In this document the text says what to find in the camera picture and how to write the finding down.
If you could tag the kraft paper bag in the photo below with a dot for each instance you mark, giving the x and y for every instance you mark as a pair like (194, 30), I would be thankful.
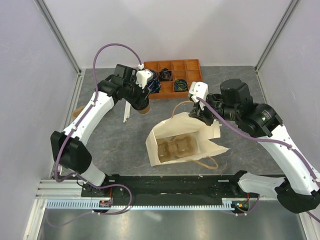
(179, 124)

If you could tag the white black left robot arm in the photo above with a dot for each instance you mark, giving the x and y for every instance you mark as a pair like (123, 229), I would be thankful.
(69, 146)

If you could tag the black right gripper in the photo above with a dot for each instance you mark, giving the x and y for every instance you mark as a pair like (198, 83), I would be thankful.
(201, 114)

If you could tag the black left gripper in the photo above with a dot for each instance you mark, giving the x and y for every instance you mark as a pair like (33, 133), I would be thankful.
(138, 102)

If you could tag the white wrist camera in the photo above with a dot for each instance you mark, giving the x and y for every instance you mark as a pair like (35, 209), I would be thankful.
(198, 90)
(143, 75)

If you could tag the brown black coiled band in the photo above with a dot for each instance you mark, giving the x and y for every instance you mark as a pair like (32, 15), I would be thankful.
(165, 75)

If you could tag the blue striped coiled band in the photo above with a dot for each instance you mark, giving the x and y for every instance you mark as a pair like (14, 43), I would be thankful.
(154, 85)

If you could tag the brown pulp cup carrier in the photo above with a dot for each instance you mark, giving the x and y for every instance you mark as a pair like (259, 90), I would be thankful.
(76, 112)
(176, 147)

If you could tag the green yellow coiled band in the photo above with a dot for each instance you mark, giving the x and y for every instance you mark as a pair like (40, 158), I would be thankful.
(180, 85)

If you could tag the white slotted cable duct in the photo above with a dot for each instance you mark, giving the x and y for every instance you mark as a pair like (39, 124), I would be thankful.
(87, 204)

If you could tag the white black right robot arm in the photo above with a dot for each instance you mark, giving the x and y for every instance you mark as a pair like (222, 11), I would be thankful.
(298, 190)

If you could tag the single paper cup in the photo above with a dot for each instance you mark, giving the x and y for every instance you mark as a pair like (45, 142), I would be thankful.
(144, 111)

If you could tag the white straw pack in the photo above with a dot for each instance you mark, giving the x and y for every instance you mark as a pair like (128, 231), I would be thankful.
(127, 111)

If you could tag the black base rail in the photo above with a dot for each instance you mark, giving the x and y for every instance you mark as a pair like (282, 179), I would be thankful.
(168, 189)

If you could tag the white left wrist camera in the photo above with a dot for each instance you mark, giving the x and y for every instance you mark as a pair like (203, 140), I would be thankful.
(143, 75)

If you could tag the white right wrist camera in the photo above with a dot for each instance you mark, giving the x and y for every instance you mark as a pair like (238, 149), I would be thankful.
(198, 90)

